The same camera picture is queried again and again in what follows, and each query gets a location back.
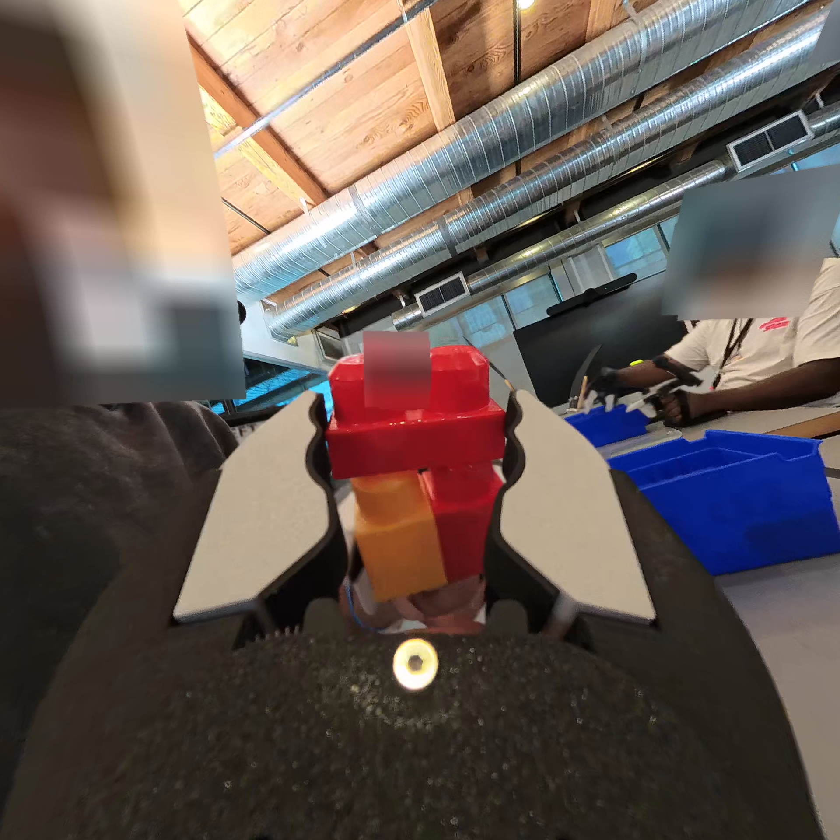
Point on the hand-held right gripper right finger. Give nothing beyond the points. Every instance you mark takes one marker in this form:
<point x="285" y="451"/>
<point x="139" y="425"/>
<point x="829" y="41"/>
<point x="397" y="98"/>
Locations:
<point x="571" y="525"/>

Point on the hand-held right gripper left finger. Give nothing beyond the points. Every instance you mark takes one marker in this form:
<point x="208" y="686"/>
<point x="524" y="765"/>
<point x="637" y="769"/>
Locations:
<point x="262" y="525"/>

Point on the yellow toy block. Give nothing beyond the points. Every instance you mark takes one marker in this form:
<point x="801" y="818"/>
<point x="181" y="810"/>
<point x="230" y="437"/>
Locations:
<point x="400" y="538"/>

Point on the blue plastic bin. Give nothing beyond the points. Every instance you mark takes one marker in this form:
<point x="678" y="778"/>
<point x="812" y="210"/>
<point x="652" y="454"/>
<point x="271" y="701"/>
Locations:
<point x="604" y="426"/>
<point x="735" y="512"/>

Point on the red double toy block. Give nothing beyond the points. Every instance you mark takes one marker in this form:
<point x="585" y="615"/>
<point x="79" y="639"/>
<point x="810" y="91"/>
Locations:
<point x="413" y="439"/>

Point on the person's left hand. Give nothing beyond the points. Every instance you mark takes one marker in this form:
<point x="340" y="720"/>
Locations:
<point x="446" y="604"/>

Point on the person's dark sweatshirt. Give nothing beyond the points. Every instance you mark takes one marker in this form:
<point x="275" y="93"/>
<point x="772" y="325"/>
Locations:
<point x="98" y="492"/>

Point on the black screen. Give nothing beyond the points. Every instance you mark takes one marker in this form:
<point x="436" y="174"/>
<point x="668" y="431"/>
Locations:
<point x="558" y="354"/>

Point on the black video bar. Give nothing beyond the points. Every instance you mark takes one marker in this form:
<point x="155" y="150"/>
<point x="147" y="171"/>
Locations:
<point x="590" y="295"/>

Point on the narrow silver air duct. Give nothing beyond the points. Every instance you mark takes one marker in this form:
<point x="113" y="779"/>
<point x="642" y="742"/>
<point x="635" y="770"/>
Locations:
<point x="590" y="229"/>

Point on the wide silver air duct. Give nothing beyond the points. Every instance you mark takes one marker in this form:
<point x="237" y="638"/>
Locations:
<point x="459" y="157"/>
<point x="525" y="200"/>

